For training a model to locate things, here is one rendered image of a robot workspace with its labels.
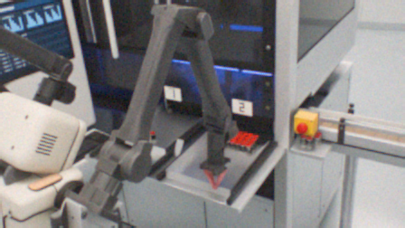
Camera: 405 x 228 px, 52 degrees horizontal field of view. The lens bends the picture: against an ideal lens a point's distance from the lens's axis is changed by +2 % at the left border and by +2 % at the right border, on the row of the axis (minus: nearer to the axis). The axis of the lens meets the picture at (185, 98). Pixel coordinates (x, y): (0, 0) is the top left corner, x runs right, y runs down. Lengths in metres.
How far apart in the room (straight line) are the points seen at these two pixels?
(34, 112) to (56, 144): 0.09
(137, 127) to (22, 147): 0.25
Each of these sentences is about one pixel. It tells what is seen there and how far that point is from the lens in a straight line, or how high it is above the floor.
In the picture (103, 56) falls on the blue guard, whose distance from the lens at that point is 2.02.
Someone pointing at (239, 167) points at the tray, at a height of 0.88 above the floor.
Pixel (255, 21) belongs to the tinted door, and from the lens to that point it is 1.51.
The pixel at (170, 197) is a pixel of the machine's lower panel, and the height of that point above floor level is 0.41.
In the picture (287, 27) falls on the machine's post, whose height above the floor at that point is 1.36.
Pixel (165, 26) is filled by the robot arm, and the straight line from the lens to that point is 0.96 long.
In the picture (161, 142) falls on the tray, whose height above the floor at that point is 0.88.
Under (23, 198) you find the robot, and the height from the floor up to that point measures 1.23.
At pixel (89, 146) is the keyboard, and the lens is 1.90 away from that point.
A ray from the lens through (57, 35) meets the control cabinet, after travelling 1.91.
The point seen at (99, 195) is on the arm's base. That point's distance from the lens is 0.93.
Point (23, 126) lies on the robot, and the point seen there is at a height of 1.36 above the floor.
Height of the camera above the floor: 1.77
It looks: 25 degrees down
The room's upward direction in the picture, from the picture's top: 5 degrees counter-clockwise
